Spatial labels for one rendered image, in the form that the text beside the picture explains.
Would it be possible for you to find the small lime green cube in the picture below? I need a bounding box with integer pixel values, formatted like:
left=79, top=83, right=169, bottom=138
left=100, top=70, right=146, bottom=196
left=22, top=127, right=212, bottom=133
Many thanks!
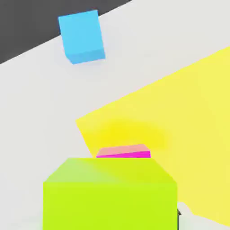
left=43, top=157, right=178, bottom=230

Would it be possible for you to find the small magenta cube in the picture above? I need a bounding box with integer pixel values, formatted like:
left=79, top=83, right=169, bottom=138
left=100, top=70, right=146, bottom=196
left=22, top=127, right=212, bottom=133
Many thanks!
left=96, top=143, right=151, bottom=159

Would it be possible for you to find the large yellow box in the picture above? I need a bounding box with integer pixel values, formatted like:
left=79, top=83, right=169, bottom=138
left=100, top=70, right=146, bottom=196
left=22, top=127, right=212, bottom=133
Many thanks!
left=75, top=46, right=230, bottom=227

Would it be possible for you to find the small light blue cube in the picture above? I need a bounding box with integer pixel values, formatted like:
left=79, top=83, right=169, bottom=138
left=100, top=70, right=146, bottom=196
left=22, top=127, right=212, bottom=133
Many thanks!
left=57, top=9, right=106, bottom=65

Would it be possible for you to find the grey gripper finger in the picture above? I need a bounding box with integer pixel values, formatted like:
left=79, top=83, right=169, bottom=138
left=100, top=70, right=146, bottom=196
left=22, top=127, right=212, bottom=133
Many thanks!
left=177, top=201, right=230, bottom=230

